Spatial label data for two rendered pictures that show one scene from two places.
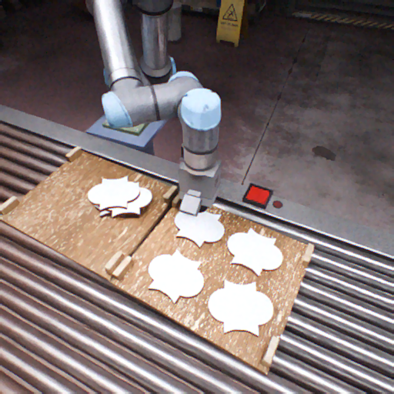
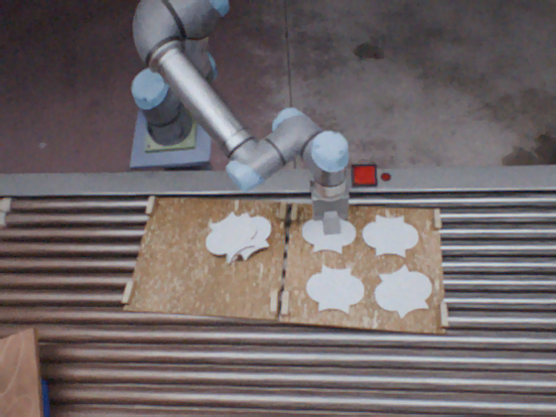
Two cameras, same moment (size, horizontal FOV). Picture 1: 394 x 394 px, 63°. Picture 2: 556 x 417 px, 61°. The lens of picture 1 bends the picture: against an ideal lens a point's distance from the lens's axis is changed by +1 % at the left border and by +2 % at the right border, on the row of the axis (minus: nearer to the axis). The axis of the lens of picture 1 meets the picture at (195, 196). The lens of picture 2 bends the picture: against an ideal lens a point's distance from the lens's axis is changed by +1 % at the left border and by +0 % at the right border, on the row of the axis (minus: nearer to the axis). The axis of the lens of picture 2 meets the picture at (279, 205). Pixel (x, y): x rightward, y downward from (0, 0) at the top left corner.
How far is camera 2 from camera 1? 0.53 m
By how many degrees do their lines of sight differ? 15
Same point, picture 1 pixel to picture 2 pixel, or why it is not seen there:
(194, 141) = (332, 179)
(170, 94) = (290, 142)
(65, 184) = (167, 244)
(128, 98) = (257, 163)
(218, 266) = (365, 264)
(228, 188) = not seen: hidden behind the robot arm
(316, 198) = (382, 115)
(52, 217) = (181, 285)
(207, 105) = (341, 150)
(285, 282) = (428, 253)
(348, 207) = (420, 113)
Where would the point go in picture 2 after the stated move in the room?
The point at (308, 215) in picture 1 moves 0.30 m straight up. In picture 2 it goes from (418, 176) to (440, 107)
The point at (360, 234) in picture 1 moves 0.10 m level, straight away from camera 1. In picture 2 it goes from (470, 177) to (473, 151)
